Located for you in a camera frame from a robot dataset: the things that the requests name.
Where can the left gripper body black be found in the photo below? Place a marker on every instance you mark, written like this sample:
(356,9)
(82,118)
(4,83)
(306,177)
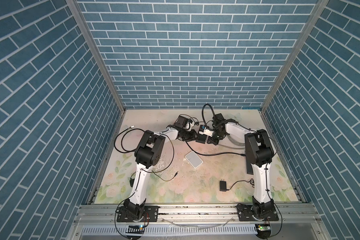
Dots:
(188,135)

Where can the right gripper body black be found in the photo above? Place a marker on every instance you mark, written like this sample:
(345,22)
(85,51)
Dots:
(216,136)

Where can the black ribbed box device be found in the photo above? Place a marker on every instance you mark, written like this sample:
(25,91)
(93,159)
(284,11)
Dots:
(202,137)

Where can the black power adapter with plug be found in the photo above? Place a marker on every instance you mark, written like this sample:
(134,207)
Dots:
(223,184)

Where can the dark grey network switch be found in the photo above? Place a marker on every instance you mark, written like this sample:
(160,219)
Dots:
(249,166)

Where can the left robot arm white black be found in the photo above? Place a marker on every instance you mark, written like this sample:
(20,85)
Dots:
(148,154)

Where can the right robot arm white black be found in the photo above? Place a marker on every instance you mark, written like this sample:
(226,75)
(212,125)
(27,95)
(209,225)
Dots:
(259,153)

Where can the white small router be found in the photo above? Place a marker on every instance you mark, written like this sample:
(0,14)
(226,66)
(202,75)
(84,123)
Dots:
(194,159)

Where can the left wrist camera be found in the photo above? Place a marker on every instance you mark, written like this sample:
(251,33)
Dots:
(184,122)

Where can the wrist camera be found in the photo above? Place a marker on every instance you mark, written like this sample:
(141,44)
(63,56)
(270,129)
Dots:
(184,122)
(205,130)

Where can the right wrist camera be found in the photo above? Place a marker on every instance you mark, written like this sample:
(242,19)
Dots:
(205,130)

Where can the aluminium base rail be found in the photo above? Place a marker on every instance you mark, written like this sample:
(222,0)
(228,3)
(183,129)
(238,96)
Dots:
(297,221)

